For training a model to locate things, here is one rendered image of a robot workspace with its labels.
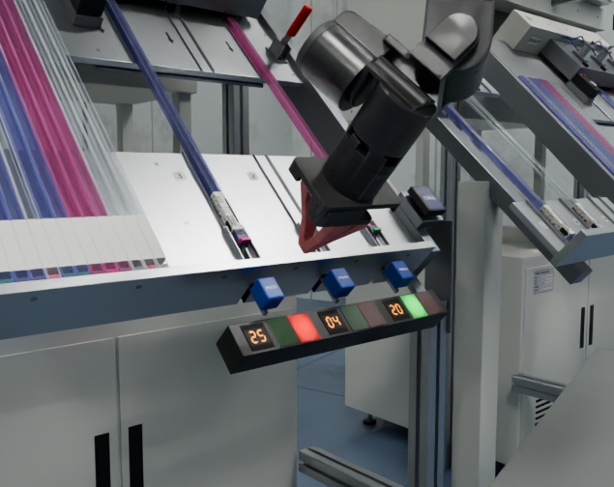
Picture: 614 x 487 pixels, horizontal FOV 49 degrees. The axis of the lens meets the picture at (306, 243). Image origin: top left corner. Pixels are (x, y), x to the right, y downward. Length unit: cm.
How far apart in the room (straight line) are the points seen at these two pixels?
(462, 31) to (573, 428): 36
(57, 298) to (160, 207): 19
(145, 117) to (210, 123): 68
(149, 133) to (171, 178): 476
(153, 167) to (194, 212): 8
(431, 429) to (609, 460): 48
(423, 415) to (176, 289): 49
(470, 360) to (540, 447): 67
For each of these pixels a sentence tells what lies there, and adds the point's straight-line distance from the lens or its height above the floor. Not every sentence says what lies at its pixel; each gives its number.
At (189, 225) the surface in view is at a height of 77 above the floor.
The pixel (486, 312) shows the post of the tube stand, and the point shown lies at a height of 58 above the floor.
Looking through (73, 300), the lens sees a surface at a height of 71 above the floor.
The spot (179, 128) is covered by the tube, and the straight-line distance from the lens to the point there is 88.
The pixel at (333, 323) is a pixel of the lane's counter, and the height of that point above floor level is 66.
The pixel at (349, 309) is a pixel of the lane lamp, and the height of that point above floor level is 67.
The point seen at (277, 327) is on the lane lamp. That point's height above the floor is 66.
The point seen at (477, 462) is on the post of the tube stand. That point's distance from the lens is 133.
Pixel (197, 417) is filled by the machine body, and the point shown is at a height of 43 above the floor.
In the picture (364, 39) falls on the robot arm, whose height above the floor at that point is 95.
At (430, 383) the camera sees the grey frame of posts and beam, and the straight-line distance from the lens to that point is 103.
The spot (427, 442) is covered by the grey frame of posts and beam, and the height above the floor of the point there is 43.
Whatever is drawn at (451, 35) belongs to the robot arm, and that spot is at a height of 94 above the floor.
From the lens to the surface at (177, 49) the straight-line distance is 106.
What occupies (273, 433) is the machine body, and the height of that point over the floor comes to 37.
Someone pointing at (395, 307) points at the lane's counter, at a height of 66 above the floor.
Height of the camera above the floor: 83
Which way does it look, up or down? 6 degrees down
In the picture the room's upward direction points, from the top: straight up
